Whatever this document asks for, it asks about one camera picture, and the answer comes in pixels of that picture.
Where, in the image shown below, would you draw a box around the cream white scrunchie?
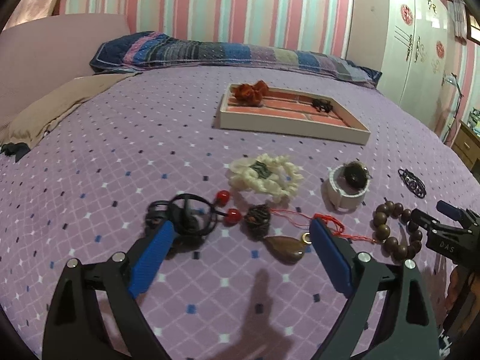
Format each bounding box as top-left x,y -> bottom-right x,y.
228,154 -> 304,203

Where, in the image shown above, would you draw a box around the black earphones with cable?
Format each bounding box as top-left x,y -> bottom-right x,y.
145,193 -> 218,242

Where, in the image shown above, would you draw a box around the purple diamond pattern bedspread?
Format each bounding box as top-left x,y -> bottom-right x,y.
1,67 -> 479,359

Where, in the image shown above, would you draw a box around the black lace scrunchie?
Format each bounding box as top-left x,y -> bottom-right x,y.
312,98 -> 334,114

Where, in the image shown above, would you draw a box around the red bead hair tie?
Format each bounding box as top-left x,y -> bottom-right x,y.
202,189 -> 243,227

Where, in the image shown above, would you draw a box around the blue patchwork long pillow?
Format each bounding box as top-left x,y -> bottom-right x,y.
89,31 -> 383,89

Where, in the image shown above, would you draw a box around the white band smartwatch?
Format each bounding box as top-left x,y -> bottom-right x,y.
326,161 -> 372,211

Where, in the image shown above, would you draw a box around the wooden desk with drawers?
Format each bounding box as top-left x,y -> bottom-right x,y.
451,121 -> 480,171

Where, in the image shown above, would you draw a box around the red string charm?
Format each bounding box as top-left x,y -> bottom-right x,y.
269,208 -> 377,245

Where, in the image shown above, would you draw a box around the orange fabric scrunchie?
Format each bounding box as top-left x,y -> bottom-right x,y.
233,80 -> 269,107

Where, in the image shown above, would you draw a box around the black braided leather bracelet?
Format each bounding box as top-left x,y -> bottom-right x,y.
397,167 -> 428,199

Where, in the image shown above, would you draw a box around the white wardrobe with decals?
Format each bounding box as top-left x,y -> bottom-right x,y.
377,0 -> 448,129

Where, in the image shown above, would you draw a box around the pink headboard cushion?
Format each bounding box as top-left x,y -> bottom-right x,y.
1,14 -> 131,128

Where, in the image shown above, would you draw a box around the brown wooden bead bracelet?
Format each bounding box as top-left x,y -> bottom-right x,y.
372,200 -> 424,263

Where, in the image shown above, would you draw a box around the silver desk lamp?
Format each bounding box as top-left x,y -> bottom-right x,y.
442,72 -> 464,144

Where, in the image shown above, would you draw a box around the person's right hand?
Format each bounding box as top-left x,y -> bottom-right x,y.
445,267 -> 462,310

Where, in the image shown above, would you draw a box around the brown wooden pendant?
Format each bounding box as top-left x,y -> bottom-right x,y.
244,203 -> 308,265

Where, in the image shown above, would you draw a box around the white tray brick pattern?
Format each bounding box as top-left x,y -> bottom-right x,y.
214,84 -> 370,146

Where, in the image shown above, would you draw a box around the tan folded blanket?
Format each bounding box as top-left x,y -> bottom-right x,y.
1,73 -> 136,149

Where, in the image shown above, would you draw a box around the dark cloth at bedside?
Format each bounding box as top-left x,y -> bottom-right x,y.
1,142 -> 31,163

